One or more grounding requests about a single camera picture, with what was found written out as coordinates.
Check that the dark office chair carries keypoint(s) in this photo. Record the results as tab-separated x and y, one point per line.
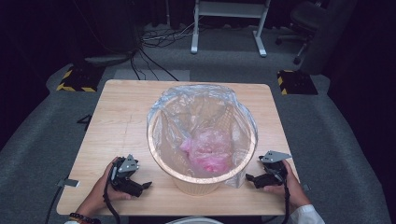
314	21

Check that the person's white clothing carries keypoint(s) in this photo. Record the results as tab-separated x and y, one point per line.
194	221

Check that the white metal stand frame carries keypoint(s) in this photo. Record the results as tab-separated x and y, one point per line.
229	9

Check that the black yellow-striped base plate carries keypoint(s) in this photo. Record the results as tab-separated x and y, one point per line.
79	79
297	82

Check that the grey tape tab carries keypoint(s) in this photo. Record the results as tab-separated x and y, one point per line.
306	187
69	183

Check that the bin with clear bag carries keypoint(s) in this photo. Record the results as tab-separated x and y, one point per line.
199	105

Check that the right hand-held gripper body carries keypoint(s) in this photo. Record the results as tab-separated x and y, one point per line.
274	168

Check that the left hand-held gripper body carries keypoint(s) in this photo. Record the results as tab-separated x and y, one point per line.
127	166

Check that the person's right hand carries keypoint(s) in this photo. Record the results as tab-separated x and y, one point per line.
294	189

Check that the dark equipment stand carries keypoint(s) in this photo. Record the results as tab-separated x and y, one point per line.
109	31

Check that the crumpled pink plastic bag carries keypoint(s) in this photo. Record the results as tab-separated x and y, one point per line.
209	152

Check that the person's left hand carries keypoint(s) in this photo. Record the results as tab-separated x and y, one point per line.
101	193

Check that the beige plastic wastebasket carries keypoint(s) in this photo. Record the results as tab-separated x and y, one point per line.
199	182

